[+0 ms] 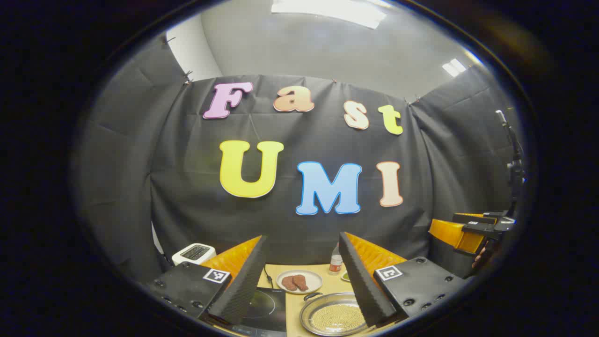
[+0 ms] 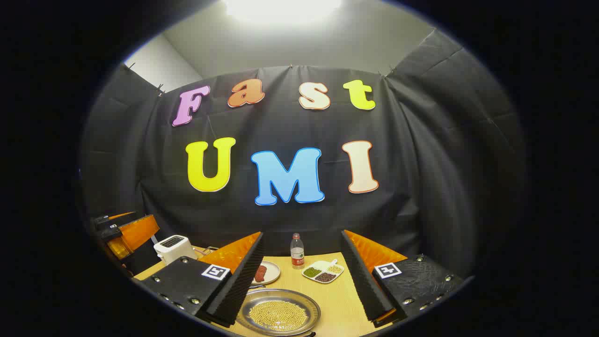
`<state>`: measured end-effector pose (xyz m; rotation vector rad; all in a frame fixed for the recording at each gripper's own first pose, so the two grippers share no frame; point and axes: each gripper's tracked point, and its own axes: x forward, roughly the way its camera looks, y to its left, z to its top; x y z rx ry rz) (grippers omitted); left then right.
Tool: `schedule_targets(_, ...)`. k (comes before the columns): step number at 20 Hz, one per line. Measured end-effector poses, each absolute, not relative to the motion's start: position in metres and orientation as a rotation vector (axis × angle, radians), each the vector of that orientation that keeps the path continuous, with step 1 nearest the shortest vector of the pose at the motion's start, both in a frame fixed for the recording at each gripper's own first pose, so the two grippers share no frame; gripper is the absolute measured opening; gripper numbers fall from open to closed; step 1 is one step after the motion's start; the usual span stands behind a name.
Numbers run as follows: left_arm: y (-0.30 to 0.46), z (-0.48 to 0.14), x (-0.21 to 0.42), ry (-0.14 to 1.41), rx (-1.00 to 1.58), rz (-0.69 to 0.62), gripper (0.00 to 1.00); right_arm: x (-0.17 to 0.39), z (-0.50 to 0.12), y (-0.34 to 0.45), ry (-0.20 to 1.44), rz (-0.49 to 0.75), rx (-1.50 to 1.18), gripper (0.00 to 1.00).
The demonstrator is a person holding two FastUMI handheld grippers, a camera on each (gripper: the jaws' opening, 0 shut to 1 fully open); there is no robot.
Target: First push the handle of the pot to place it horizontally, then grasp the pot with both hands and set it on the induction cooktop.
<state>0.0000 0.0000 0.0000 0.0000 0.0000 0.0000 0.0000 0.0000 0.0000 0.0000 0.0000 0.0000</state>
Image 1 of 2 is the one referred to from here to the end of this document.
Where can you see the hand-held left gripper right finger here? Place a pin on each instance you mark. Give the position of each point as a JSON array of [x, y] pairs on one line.
[[362, 285]]

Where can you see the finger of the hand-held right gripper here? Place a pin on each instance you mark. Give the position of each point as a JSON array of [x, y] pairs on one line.
[[472, 218], [454, 234]]

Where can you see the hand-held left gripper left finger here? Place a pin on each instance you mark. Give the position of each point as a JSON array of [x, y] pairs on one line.
[[243, 285]]

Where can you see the black induction cooktop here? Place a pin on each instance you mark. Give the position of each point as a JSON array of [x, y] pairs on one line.
[[271, 304]]

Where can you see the stainless steel pot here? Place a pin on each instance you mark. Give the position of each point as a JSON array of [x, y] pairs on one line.
[[327, 301]]

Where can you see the white divided bean tray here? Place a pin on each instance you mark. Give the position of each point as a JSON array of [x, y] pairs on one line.
[[345, 276]]

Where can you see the clear plastic water bottle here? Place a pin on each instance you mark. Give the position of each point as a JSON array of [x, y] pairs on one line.
[[335, 262]]

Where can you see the pile of yellow soybeans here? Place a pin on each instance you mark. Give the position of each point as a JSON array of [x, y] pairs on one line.
[[332, 318]]

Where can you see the brown steak piece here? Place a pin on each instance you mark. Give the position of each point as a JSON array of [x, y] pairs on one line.
[[288, 283], [301, 282]]

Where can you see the white round plate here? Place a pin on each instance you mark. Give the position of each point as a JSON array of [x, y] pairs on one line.
[[313, 281]]

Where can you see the white toaster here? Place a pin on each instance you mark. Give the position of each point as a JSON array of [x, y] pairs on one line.
[[192, 255]]

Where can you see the small ceiling light panel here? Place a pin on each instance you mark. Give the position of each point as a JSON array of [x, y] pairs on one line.
[[454, 67]]

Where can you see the large ceiling light panel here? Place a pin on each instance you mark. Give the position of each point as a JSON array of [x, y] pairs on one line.
[[327, 11]]

